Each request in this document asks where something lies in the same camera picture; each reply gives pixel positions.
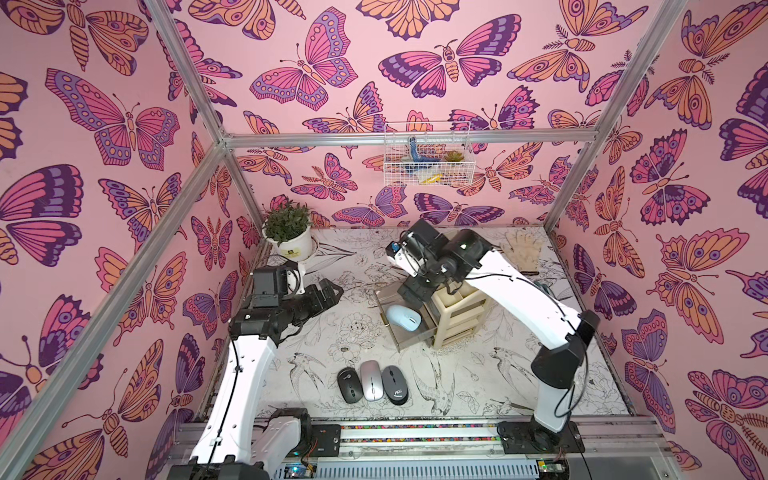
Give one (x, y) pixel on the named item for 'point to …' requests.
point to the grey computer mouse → (395, 385)
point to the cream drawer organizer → (459, 314)
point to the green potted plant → (286, 222)
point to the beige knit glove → (525, 250)
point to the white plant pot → (296, 246)
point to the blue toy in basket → (419, 163)
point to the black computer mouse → (350, 385)
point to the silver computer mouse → (372, 383)
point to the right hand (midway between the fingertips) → (417, 280)
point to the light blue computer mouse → (404, 317)
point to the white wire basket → (429, 154)
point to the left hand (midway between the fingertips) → (333, 294)
